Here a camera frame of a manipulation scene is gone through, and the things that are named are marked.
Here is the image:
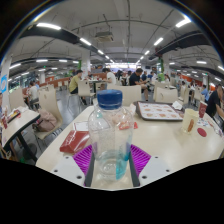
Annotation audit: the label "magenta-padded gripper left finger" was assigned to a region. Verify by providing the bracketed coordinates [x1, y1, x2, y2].
[51, 143, 96, 188]

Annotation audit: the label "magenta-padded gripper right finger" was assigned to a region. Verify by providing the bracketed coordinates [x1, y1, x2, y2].
[129, 143, 172, 188]

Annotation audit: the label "clear bottle with blue cap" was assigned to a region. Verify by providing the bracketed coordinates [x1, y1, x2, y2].
[87, 89, 135, 183]

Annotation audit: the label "flat red box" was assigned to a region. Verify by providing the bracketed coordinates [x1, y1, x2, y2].
[59, 129, 90, 154]

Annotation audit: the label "white paper receipt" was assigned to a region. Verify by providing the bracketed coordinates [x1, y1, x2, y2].
[73, 120, 90, 132]

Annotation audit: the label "brown food tray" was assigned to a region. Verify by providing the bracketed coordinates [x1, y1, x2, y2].
[134, 100, 185, 122]

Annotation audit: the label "pink backpack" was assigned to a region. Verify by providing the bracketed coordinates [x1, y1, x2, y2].
[35, 108, 58, 133]

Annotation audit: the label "white paper napkin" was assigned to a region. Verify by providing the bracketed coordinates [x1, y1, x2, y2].
[171, 100, 184, 111]

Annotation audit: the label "beige chair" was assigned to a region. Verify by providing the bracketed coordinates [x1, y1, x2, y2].
[154, 87, 179, 104]
[34, 89, 64, 141]
[107, 84, 142, 107]

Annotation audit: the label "flat round red coaster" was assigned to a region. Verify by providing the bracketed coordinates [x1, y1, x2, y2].
[196, 127, 208, 138]

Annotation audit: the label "neighbouring cream table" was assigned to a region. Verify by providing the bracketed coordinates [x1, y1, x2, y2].
[0, 106, 41, 164]

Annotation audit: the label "colourful printed paper leaflet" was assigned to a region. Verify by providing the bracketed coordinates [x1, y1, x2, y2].
[196, 117, 223, 136]

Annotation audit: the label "red paper cup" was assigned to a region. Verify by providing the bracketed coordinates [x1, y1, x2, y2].
[198, 100, 208, 119]

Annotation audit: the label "ceiling air conditioner unit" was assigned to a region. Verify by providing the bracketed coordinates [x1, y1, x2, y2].
[94, 31, 114, 43]

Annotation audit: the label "ceiling lights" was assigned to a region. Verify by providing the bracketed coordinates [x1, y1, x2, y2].
[9, 16, 224, 73]

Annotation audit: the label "cream mug with brown handle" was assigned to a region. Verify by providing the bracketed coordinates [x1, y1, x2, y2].
[181, 108, 200, 134]

